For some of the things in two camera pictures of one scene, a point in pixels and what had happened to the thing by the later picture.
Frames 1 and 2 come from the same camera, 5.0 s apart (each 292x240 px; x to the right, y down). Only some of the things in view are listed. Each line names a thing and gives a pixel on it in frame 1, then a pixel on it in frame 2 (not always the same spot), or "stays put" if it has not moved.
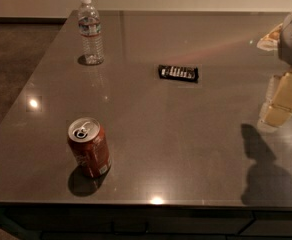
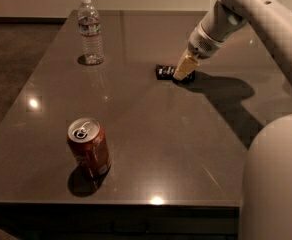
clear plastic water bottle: x=89 y=26 stays put
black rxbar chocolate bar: x=178 y=73 stays put
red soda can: x=89 y=142 stays put
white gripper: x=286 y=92 to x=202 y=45
